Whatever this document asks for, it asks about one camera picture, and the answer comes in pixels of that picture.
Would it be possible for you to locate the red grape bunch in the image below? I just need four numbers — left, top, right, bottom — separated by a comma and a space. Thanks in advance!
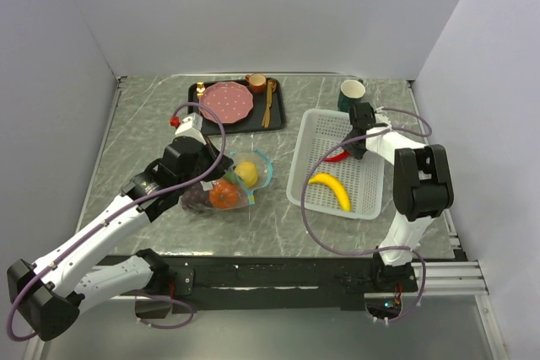
180, 183, 213, 212

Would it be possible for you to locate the red chili pepper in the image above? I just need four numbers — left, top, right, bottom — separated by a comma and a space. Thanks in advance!
324, 150, 350, 163

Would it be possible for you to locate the yellow lemon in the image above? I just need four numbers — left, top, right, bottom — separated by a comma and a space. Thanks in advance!
235, 161, 258, 188

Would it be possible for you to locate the clear zip top bag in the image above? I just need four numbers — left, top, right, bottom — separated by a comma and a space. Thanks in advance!
198, 149, 273, 212

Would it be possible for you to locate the yellow banana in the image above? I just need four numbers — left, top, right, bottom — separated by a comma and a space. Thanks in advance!
308, 173, 351, 212

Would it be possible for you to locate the green chili pepper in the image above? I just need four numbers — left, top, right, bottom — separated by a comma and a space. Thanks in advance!
223, 170, 238, 184

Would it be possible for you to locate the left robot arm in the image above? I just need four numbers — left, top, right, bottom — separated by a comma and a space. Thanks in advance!
6, 136, 233, 341

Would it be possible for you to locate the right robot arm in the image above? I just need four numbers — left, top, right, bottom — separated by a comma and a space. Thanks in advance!
343, 102, 454, 291

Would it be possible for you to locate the dark green cup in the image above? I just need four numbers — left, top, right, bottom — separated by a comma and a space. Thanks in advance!
337, 79, 366, 112

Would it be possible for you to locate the white plastic basket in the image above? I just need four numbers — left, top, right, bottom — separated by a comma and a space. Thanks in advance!
286, 109, 385, 220

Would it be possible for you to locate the pink dotted plate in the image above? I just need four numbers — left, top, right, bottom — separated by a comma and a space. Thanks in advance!
198, 82, 253, 125

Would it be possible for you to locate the gold fork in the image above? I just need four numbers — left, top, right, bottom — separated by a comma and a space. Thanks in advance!
197, 82, 206, 98

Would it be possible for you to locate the gold knife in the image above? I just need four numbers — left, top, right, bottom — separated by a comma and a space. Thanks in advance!
262, 80, 273, 128

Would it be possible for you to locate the gold spoon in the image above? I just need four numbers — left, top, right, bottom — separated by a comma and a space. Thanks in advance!
268, 79, 277, 94

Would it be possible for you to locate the orange small cup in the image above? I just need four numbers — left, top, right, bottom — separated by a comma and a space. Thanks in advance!
246, 73, 267, 94

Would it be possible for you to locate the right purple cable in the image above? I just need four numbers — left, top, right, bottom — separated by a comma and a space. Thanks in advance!
300, 107, 433, 324

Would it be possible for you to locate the purple cable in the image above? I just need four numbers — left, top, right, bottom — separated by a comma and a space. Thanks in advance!
6, 102, 226, 341
300, 107, 433, 324

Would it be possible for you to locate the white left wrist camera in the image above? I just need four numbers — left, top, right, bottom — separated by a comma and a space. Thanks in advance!
175, 112, 204, 143

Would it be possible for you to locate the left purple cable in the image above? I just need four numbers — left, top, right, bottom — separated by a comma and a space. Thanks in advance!
6, 102, 226, 341

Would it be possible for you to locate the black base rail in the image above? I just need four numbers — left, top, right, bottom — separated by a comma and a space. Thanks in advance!
116, 247, 419, 314

